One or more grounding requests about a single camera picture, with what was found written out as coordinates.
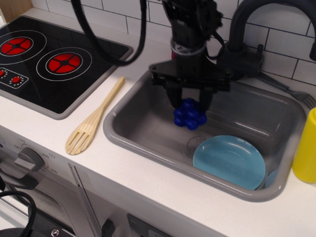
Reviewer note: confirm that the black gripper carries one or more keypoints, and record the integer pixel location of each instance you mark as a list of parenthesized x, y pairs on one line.
[(191, 69)]

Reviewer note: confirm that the blue toy blueberries cluster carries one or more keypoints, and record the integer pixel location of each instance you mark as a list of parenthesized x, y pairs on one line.
[(188, 115)]

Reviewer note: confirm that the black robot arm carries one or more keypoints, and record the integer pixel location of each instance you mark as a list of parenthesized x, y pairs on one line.
[(193, 23)]

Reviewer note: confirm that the grey plastic sink basin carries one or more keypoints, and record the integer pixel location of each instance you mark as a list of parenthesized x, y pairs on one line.
[(143, 122)]

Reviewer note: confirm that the black sink faucet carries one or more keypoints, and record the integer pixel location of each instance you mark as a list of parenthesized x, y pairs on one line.
[(234, 55)]

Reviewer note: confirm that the light blue plastic plate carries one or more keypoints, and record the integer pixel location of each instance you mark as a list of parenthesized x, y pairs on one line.
[(231, 159)]

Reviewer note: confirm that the red round object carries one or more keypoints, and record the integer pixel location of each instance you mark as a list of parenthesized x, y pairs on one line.
[(173, 46)]

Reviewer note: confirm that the grey metal fork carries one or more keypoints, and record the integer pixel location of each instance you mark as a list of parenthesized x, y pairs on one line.
[(305, 98)]

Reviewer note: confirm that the wooden slotted spatula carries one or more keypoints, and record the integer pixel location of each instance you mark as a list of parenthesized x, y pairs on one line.
[(81, 138)]

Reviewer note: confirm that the yellow plastic bottle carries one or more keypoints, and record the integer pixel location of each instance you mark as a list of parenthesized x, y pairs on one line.
[(304, 164)]

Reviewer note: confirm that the black toy stove top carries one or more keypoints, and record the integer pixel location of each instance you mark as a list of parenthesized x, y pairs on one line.
[(48, 68)]

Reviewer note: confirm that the grey oven knob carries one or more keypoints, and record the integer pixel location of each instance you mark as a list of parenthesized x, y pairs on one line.
[(29, 160)]

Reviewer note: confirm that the wooden side panel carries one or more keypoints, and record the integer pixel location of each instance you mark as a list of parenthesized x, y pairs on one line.
[(11, 9)]

